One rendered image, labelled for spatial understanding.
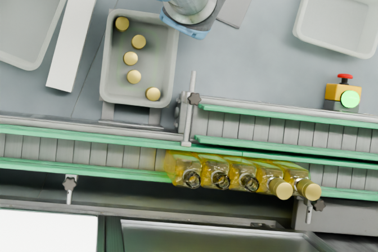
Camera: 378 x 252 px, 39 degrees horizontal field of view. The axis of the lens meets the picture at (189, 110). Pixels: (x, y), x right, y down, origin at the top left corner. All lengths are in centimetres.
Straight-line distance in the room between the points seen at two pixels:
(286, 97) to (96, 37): 52
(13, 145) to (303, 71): 76
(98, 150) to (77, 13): 33
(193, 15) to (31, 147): 47
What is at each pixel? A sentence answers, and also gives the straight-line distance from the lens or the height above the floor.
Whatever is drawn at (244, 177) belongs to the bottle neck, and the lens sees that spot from 107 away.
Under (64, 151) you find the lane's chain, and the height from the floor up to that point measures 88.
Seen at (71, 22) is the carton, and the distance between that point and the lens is 133.
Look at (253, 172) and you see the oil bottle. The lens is 111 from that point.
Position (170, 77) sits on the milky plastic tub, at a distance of 130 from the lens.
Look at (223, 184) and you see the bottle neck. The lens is 106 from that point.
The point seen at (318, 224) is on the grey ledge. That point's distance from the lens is 141.
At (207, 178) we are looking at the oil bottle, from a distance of 108.
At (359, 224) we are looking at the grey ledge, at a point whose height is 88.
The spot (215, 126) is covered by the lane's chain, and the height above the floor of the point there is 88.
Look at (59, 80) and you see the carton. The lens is 133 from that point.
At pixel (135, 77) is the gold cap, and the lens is 132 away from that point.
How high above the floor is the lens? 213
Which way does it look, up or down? 80 degrees down
